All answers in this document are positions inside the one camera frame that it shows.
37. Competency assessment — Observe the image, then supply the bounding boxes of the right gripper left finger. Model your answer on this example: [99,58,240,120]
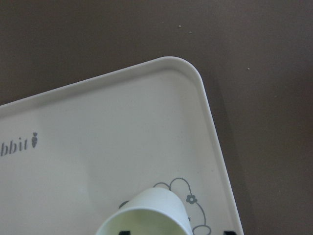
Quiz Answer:
[119,231,130,235]

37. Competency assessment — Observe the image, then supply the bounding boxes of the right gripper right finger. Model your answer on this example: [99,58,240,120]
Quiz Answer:
[224,231,235,235]

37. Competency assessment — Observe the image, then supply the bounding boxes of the pale yellow cup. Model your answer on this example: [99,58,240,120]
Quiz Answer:
[96,188,193,235]

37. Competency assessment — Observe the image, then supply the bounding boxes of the beige rabbit tray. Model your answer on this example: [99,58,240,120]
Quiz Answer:
[0,57,244,235]

